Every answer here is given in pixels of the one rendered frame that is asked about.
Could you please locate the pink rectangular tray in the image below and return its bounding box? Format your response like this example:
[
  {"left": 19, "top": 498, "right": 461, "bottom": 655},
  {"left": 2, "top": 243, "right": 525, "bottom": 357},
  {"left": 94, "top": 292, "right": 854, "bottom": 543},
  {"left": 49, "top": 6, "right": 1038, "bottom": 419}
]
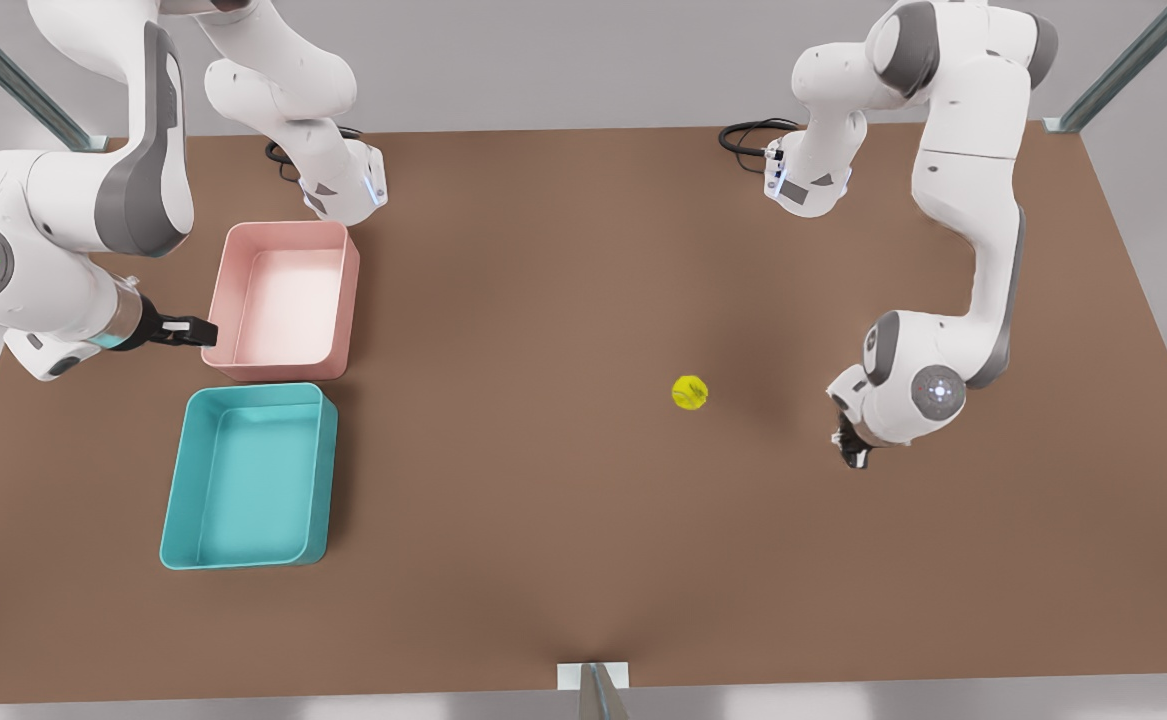
[{"left": 201, "top": 221, "right": 361, "bottom": 382}]

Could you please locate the teal rectangular tray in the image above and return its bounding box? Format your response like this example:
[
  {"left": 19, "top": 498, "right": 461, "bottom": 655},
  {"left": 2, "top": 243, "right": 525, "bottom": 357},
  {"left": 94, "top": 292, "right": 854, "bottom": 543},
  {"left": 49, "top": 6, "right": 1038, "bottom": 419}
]
[{"left": 160, "top": 383, "right": 339, "bottom": 571}]

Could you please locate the black cable loop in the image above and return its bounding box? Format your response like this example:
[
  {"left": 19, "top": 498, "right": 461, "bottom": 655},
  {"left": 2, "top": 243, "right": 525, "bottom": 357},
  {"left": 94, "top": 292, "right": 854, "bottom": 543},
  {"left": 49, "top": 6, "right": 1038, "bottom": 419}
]
[
  {"left": 718, "top": 118, "right": 804, "bottom": 160},
  {"left": 265, "top": 127, "right": 364, "bottom": 184}
]

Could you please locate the silver frame post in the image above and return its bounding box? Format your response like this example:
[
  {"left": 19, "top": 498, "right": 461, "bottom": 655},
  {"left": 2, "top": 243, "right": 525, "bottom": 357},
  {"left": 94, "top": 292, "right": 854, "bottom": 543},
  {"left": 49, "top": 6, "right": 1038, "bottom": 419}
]
[
  {"left": 0, "top": 0, "right": 109, "bottom": 153},
  {"left": 1043, "top": 0, "right": 1167, "bottom": 135},
  {"left": 556, "top": 661, "right": 631, "bottom": 720}
]

